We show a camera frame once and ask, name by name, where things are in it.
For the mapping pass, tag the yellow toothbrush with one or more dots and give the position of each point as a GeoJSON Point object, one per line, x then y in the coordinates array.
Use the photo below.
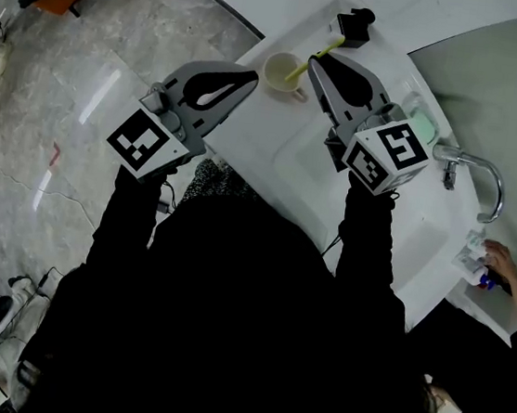
{"type": "Point", "coordinates": [298, 71]}

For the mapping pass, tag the green soap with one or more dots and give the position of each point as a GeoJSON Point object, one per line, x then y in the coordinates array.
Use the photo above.
{"type": "Point", "coordinates": [425, 125]}

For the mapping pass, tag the person's spotted skirt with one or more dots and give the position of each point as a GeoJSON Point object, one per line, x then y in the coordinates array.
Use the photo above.
{"type": "Point", "coordinates": [215, 179]}

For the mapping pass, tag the chrome faucet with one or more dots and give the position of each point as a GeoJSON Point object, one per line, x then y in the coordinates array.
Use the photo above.
{"type": "Point", "coordinates": [447, 154]}

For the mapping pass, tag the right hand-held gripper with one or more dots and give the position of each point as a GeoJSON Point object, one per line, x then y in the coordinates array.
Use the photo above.
{"type": "Point", "coordinates": [385, 160]}

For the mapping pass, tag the person's right forearm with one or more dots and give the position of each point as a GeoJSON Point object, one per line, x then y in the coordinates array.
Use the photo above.
{"type": "Point", "coordinates": [366, 242]}

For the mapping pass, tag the person's black top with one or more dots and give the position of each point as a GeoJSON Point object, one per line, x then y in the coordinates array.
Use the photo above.
{"type": "Point", "coordinates": [111, 300]}

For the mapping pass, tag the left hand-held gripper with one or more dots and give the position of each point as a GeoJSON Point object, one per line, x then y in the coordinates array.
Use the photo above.
{"type": "Point", "coordinates": [144, 145]}

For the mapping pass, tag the black soap dispenser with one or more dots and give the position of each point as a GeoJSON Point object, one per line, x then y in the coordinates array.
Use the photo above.
{"type": "Point", "coordinates": [355, 30]}

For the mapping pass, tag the person's left forearm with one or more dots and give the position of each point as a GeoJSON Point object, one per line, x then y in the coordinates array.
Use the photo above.
{"type": "Point", "coordinates": [125, 222]}

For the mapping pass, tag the white washbasin cabinet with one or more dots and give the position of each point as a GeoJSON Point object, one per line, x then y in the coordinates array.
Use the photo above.
{"type": "Point", "coordinates": [399, 237]}

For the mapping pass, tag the beige cup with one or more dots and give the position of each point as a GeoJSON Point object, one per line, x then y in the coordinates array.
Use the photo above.
{"type": "Point", "coordinates": [274, 81]}

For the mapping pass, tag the white blue pump bottle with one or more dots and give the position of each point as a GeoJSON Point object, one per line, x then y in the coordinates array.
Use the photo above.
{"type": "Point", "coordinates": [481, 277]}

